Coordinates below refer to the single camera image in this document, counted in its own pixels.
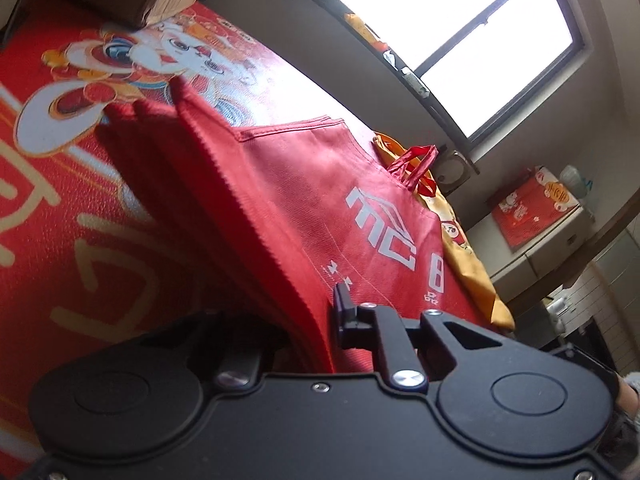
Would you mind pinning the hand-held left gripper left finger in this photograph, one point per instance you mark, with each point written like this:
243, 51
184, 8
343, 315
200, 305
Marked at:
240, 360

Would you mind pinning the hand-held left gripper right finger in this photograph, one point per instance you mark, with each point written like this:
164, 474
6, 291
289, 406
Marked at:
342, 305

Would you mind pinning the red shopping bag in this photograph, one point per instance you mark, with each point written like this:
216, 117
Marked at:
300, 200

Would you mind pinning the yellow printed cloth bag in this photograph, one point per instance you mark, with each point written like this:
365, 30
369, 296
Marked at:
475, 265

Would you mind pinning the clear plastic bag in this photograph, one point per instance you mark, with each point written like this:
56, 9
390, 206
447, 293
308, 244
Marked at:
575, 180

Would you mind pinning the grey round fan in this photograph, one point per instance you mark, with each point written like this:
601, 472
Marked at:
457, 167

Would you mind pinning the white refrigerator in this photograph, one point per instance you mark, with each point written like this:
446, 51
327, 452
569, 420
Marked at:
530, 265

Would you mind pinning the red printed cover cloth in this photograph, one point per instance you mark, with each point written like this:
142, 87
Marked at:
535, 205

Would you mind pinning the red printed table mat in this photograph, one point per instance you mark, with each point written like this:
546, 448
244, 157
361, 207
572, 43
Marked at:
65, 210

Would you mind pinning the small white object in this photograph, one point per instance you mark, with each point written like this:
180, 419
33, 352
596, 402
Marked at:
417, 82
392, 57

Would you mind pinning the yellow packet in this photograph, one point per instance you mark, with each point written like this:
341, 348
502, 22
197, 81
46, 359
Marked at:
362, 27

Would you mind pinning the wooden door frame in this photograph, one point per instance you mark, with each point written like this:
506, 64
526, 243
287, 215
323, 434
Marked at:
615, 230

